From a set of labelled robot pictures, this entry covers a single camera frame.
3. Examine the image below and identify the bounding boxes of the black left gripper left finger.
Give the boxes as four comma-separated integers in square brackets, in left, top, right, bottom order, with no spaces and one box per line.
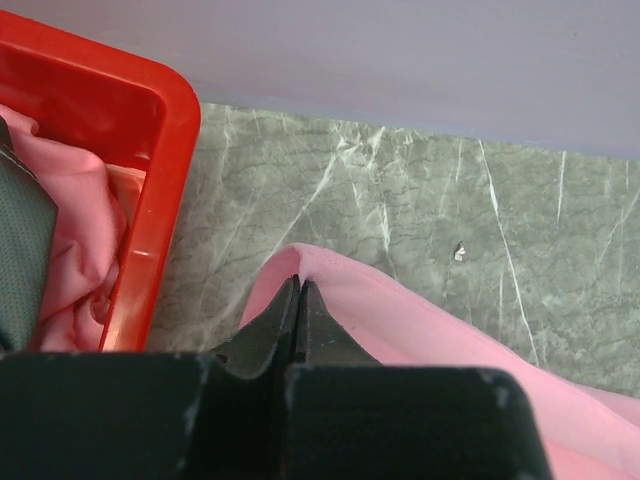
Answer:
[1,277,300,479]

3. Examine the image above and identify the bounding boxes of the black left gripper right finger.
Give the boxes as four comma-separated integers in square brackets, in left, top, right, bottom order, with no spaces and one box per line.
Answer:
[281,281,552,479]

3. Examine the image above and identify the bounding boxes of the pink t-shirt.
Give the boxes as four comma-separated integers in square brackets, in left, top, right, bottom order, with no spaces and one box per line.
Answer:
[241,243,639,479]

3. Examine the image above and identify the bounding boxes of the grey t-shirt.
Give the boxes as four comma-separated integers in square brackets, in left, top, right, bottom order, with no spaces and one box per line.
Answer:
[1,121,58,352]

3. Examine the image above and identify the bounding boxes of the red plastic bin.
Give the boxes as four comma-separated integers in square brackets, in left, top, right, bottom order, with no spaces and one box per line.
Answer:
[1,11,201,351]

